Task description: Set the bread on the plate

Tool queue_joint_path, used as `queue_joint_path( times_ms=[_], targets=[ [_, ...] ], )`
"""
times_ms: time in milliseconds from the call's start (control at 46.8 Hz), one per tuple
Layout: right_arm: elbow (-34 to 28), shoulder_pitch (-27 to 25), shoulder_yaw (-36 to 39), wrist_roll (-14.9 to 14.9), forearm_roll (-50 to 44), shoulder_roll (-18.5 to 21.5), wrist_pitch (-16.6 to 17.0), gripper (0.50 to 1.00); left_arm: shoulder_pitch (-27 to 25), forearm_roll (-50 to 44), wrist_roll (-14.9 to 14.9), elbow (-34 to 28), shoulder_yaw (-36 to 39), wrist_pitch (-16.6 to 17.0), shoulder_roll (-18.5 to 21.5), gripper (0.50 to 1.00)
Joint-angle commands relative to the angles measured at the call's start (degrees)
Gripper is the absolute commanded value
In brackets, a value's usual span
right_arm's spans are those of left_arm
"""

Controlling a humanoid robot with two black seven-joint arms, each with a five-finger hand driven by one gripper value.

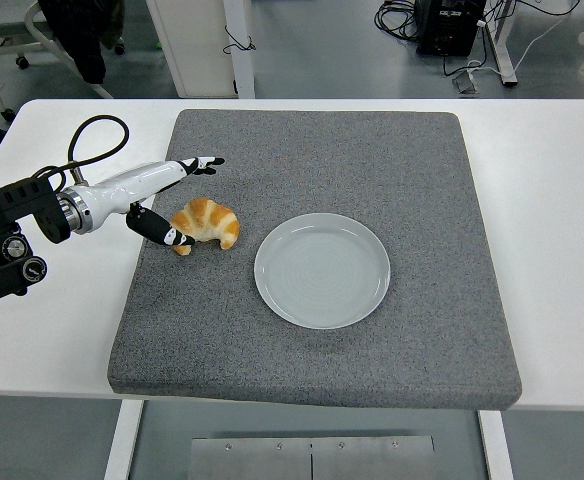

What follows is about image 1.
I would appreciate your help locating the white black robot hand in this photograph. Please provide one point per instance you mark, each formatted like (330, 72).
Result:
(137, 182)

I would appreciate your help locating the golden croissant bread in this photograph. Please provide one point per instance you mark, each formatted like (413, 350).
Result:
(212, 220)

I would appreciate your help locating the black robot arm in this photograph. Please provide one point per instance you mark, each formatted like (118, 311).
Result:
(2, 200)

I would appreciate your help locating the pale grey round plate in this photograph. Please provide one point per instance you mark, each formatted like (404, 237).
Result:
(322, 272)

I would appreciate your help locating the person's leg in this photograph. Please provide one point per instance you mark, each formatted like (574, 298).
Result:
(84, 45)

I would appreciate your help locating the white desk side panel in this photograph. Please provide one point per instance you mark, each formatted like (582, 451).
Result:
(197, 45)

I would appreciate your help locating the grey felt mat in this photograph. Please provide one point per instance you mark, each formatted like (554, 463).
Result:
(322, 160)

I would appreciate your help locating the white table leg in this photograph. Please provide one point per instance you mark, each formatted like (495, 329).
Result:
(122, 440)
(496, 445)

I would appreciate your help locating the clear floor socket box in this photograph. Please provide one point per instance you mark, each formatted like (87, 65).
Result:
(467, 84)

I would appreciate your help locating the black equipment box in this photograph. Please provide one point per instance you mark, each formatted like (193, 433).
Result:
(447, 30)

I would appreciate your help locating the white desk leg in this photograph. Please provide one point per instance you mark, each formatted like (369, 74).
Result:
(503, 45)

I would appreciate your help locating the white wheeled chair frame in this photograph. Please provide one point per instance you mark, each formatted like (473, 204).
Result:
(7, 46)

